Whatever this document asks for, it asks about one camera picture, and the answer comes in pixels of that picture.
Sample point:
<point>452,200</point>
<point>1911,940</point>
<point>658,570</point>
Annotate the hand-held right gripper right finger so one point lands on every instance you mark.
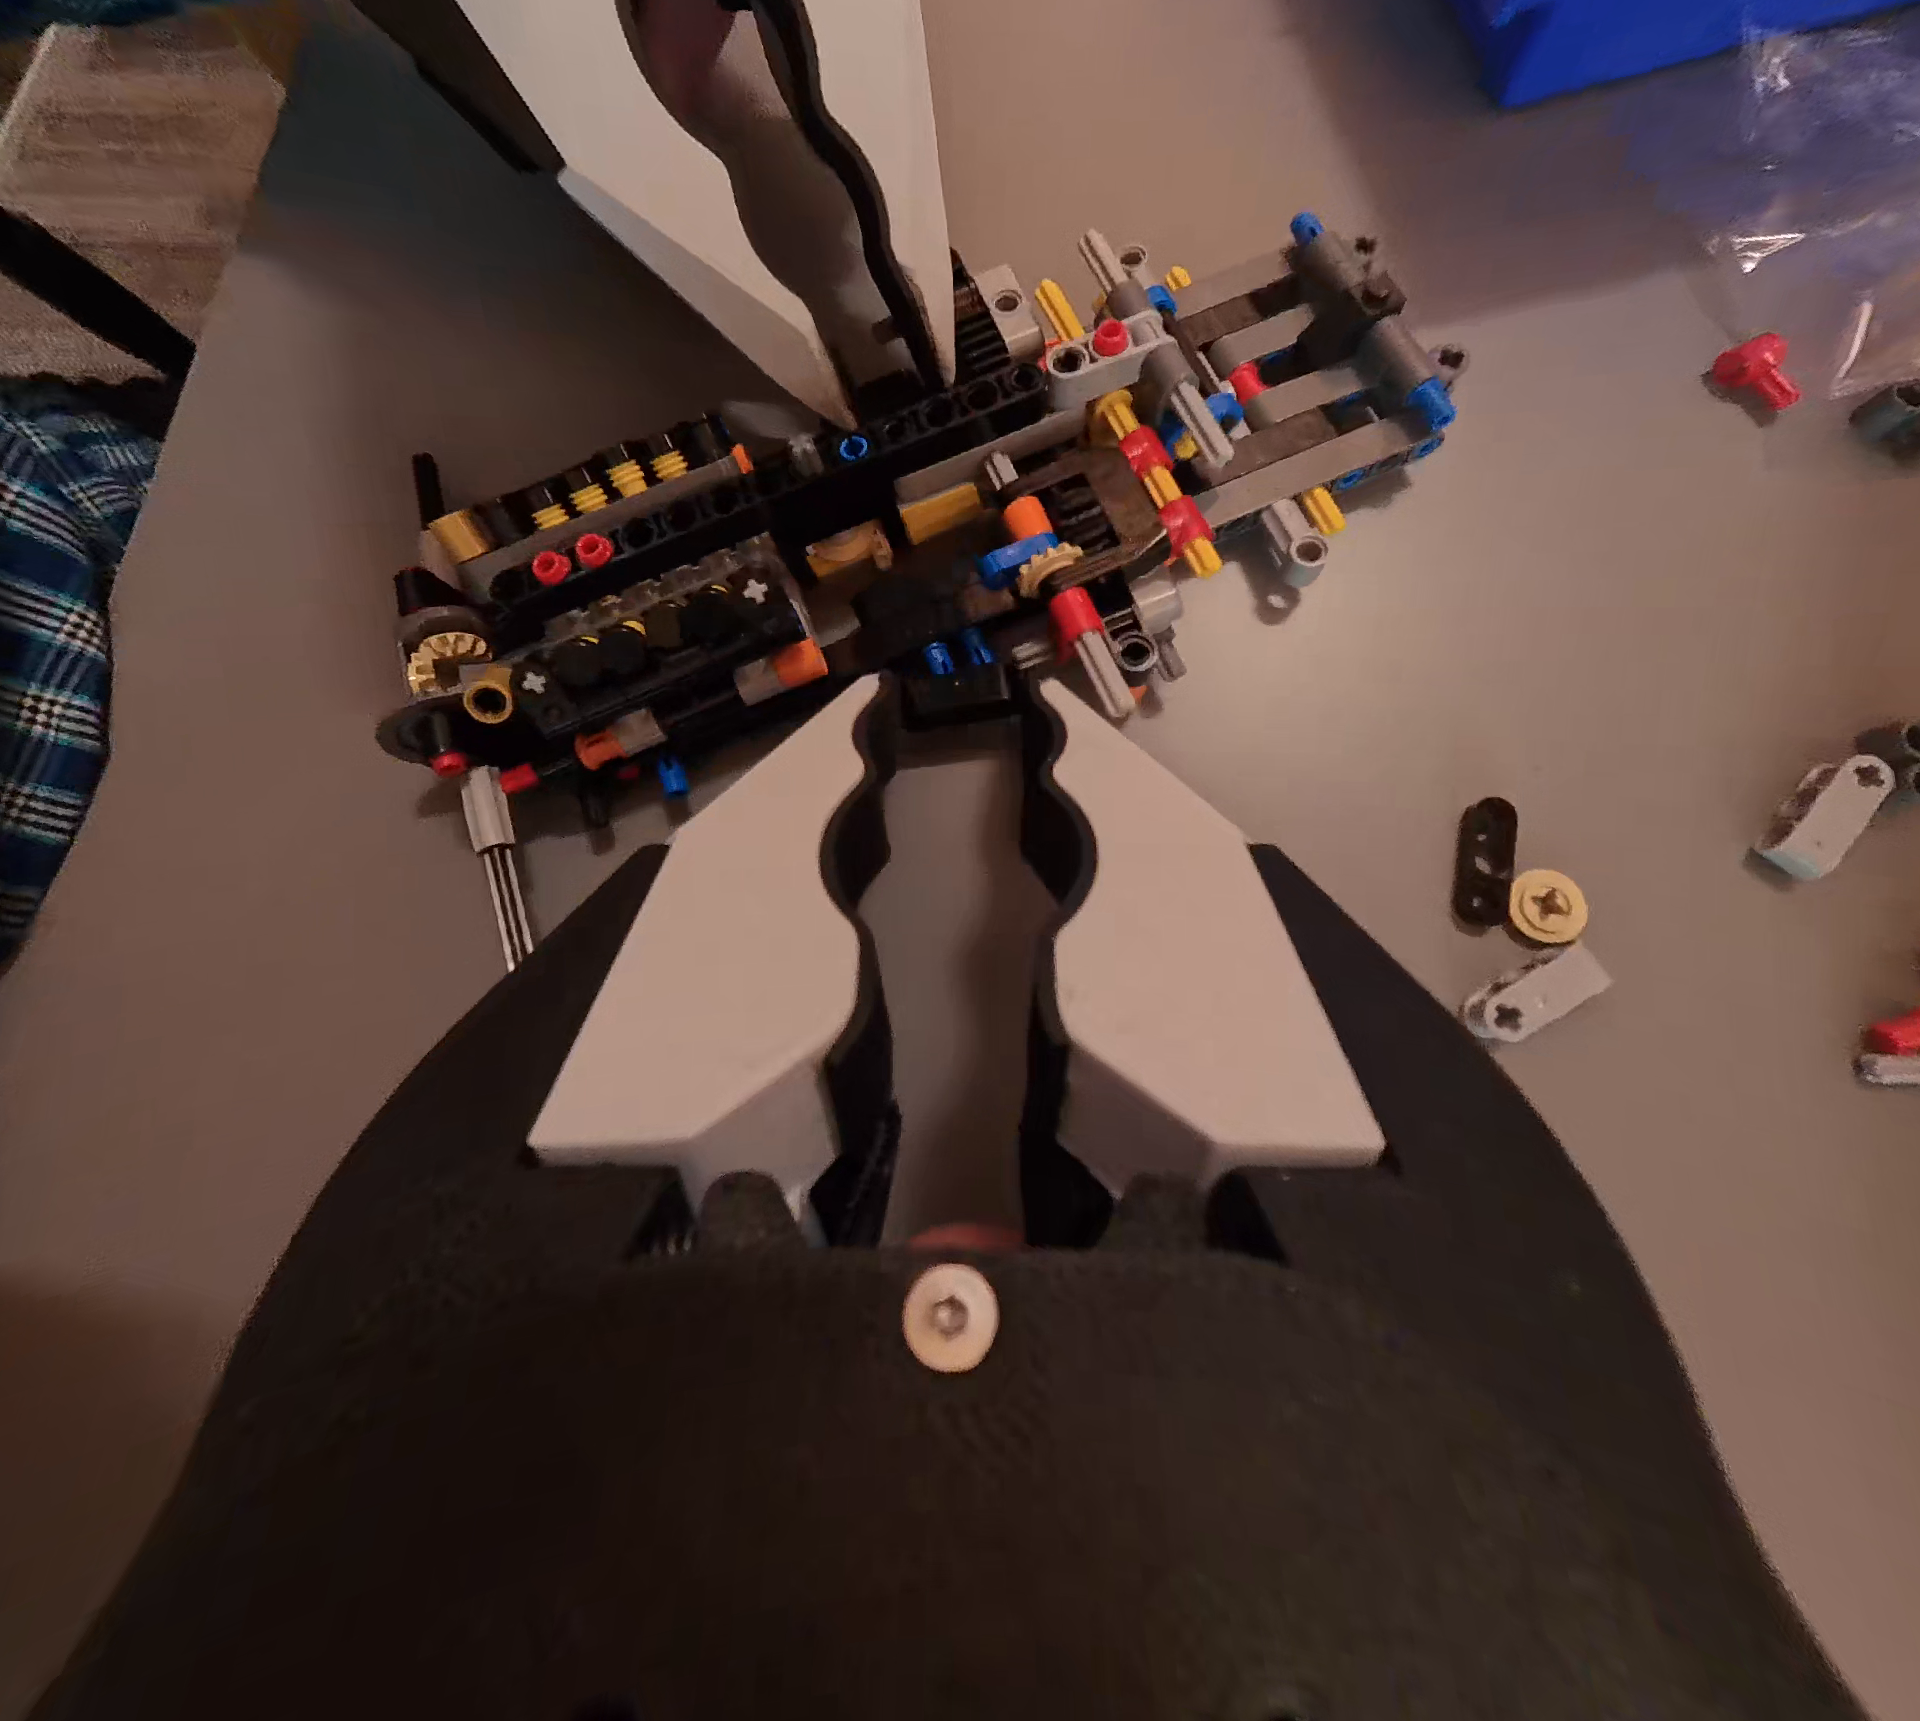
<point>1215,986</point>

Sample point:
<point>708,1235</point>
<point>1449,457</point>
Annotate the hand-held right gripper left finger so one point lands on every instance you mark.
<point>705,986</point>

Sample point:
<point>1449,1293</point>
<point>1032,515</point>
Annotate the lego car chassis assembly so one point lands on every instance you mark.
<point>962,416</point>

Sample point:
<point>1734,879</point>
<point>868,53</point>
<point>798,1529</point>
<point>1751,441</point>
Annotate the black short lego liftarm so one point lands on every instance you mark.
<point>1486,860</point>

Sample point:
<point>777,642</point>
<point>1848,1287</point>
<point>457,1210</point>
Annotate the light grey lego liftarm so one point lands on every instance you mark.
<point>1545,991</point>

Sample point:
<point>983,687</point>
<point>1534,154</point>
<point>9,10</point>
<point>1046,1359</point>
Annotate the tan round lego piece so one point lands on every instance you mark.
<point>1550,906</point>

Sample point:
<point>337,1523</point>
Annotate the pale blue-grey lego liftarm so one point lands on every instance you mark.
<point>1822,819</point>

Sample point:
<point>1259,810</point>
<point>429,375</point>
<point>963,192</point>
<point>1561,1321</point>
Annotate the light grey lego axle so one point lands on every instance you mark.
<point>1894,1070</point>

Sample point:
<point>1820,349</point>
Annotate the small red lego piece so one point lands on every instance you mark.
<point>1900,1036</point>

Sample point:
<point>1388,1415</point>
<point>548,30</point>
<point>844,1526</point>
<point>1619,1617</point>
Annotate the dark grey double lego connector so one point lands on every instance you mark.
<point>1906,761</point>

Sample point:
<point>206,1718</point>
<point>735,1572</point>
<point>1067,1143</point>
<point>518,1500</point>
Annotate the red lego pin connector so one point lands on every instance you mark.
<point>1757,371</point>

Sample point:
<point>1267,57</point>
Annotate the blue plaid clothing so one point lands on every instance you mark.
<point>61,642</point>

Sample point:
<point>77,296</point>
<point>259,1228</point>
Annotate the clear crinkled plastic bag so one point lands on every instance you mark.
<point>1816,191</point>

